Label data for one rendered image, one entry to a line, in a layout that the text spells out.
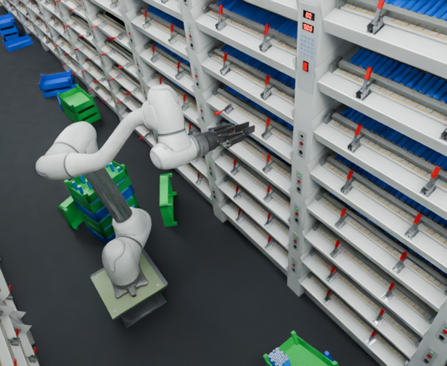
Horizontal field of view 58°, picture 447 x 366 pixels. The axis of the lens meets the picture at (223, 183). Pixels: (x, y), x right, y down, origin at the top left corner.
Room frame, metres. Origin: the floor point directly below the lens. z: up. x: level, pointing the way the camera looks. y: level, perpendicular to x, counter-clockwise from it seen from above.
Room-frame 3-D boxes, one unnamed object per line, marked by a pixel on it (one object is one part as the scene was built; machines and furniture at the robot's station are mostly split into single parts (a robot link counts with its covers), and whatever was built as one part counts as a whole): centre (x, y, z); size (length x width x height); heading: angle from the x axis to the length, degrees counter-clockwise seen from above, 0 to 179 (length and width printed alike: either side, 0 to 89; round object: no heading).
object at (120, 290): (1.20, 0.56, 0.24); 0.22 x 0.18 x 0.06; 22
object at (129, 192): (1.80, 0.75, 0.28); 0.30 x 0.20 x 0.08; 136
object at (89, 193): (1.80, 0.75, 0.44); 0.30 x 0.20 x 0.08; 136
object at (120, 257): (1.23, 0.57, 0.38); 0.18 x 0.16 x 0.22; 163
